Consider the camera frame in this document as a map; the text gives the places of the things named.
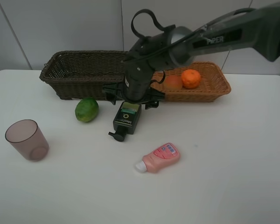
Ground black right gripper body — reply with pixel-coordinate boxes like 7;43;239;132
102;62;165;104

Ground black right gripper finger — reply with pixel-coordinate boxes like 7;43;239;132
106;93;117;105
145;101;159;110

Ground black pump bottle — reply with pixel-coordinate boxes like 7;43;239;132
108;102;142;142

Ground red yellow peach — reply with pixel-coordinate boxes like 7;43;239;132
163;75;183;90

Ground orange mandarin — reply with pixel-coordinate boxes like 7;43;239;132
181;69;201;89

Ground pink lotion bottle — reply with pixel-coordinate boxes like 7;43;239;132
134;142;181;173

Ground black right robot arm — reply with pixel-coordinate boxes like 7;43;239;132
103;2;280;109

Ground green lime fruit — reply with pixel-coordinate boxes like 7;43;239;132
75;98;99;123

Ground dark brown wicker basket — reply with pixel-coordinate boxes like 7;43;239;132
40;50;126;100

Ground light orange wicker basket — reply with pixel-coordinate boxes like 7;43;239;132
151;62;231;102

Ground translucent purple plastic cup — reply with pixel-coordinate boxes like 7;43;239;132
5;119;49;161

